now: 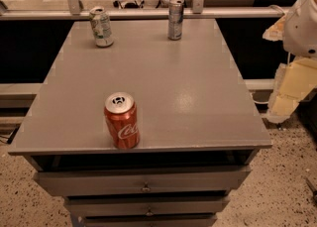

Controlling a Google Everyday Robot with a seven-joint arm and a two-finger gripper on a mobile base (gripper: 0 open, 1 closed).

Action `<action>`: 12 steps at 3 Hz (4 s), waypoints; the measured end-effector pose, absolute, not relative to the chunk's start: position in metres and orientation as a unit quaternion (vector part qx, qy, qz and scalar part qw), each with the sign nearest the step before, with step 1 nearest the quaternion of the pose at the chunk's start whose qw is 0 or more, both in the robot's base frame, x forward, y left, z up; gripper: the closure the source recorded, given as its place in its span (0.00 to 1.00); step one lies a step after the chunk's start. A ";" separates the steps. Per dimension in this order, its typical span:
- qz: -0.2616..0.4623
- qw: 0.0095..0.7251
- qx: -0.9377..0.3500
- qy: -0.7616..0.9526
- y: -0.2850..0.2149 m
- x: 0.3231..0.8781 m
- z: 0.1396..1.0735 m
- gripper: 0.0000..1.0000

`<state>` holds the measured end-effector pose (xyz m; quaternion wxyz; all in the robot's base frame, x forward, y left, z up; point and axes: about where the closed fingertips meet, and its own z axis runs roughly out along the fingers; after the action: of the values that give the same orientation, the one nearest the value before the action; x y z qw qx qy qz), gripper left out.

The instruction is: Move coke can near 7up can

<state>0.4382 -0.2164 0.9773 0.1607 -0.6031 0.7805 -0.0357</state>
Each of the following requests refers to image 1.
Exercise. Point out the bottom grey drawer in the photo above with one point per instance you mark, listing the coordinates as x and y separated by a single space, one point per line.
182 220

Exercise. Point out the grey drawer cabinet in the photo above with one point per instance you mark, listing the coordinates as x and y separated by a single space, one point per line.
193 108

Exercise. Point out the green white 7up can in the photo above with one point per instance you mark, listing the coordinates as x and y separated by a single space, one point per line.
101 28

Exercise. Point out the top grey drawer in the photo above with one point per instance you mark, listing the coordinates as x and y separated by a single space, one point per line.
88 183

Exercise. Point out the grey metal window rail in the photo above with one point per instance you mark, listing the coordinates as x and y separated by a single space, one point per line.
141 14

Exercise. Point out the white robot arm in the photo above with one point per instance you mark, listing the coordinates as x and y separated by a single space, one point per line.
297 29

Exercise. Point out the grey drawer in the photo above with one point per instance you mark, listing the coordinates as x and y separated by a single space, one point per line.
88 183
147 206
182 220

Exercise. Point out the middle grey drawer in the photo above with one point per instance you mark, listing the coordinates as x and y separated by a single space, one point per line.
147 206

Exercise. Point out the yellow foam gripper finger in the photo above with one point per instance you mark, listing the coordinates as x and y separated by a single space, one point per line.
275 32
292 83

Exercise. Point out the silver blue energy drink can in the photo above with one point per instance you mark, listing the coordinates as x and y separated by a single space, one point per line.
175 19

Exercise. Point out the red coke can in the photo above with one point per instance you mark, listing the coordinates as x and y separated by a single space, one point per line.
120 112

